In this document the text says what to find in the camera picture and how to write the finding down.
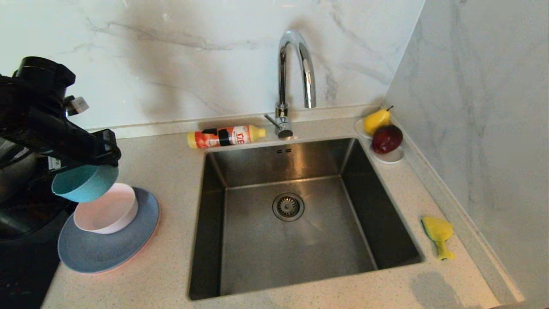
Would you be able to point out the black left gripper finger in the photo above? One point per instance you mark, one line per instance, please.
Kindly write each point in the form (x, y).
(107, 148)

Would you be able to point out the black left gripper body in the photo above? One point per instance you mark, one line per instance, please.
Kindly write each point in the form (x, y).
(64, 139)

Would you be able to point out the teal bowl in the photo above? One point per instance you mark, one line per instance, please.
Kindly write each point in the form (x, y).
(85, 184)

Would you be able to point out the pale pink bowl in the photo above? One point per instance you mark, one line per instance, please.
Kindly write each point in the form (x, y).
(109, 212)

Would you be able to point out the blue grey plate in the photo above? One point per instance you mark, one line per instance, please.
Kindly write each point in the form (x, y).
(107, 253)

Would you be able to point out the pink plate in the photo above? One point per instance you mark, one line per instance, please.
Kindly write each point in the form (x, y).
(148, 246)

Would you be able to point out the orange dish soap bottle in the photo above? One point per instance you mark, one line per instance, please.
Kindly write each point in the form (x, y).
(223, 136)

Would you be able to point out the chrome gooseneck faucet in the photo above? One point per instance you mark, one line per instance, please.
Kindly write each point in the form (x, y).
(282, 77)

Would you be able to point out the yellow green sponge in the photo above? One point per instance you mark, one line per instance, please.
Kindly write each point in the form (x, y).
(436, 229)

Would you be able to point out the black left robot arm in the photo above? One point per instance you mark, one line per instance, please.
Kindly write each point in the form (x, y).
(30, 98)

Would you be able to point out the stainless steel sink basin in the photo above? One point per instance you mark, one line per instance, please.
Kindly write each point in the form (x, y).
(300, 253)

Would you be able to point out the stainless steel pot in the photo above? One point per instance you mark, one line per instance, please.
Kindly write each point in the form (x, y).
(15, 171)

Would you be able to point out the black frying pan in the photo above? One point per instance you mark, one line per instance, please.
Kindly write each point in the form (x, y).
(30, 214)

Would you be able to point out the black glass cooktop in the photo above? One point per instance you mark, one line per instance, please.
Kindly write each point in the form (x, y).
(25, 266)

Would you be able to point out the round metal drain strainer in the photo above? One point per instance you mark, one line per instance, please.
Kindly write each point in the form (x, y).
(288, 207)

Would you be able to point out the yellow pear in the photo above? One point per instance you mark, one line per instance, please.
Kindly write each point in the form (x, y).
(376, 121)

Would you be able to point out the dark red apple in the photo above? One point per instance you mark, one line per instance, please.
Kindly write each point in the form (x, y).
(387, 139)

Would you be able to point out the small white fruit dish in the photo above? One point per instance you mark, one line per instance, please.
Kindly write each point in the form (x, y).
(391, 157)

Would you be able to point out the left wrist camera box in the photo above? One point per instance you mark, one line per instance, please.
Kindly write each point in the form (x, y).
(77, 105)

